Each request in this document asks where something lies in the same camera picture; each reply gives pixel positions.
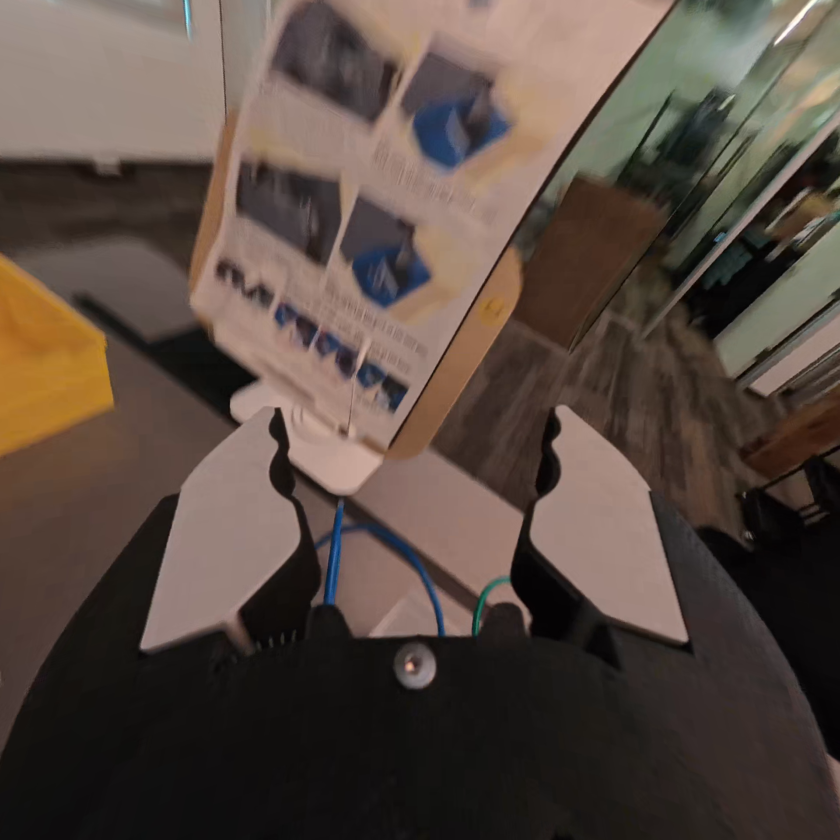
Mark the yellow plastic bin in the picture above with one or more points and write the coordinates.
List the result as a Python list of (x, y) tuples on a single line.
[(46, 367)]

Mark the brown cardboard box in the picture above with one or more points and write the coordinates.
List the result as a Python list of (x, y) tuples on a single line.
[(590, 262)]

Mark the instruction poster board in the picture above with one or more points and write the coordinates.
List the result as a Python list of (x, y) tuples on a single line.
[(367, 216)]

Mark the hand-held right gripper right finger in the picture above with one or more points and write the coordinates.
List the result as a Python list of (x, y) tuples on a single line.
[(610, 525)]

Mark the white stand base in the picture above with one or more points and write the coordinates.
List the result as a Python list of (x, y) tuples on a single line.
[(341, 469)]

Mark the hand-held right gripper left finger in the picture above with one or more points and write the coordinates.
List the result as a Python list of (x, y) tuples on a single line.
[(216, 525)]

